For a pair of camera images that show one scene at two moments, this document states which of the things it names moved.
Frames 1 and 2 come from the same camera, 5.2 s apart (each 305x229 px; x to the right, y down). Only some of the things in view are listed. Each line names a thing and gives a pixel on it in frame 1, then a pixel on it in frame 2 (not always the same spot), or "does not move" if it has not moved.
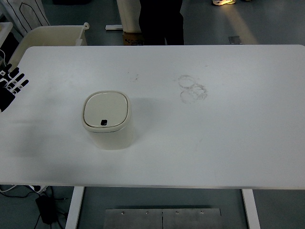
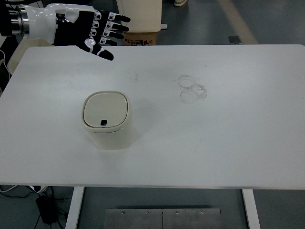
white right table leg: (251, 208) does not move
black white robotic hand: (7, 88) → (81, 26)
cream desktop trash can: (107, 114) does not move
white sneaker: (222, 2) → (179, 3)
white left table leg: (75, 207) does not move
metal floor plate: (166, 218) does not move
